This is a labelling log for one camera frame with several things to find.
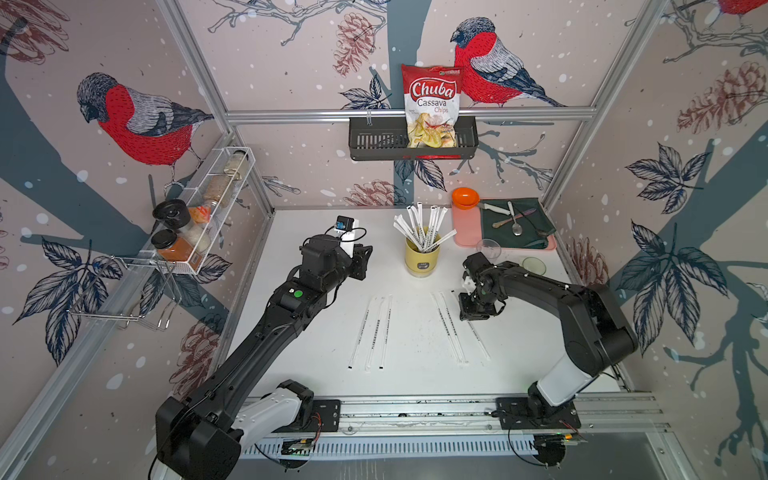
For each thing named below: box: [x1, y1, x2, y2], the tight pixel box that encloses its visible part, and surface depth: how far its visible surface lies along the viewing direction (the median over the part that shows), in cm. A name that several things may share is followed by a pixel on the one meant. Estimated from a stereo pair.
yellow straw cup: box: [405, 238, 441, 278], surface depth 95 cm
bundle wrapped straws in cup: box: [393, 201, 457, 252], surface depth 94 cm
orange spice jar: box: [151, 229, 202, 267], surface depth 63 cm
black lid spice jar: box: [152, 199, 191, 230], surface depth 63 cm
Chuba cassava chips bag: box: [401, 64, 463, 149], surface depth 85 cm
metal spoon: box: [507, 201, 523, 236], surface depth 116 cm
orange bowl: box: [452, 187, 480, 210], surface depth 120 cm
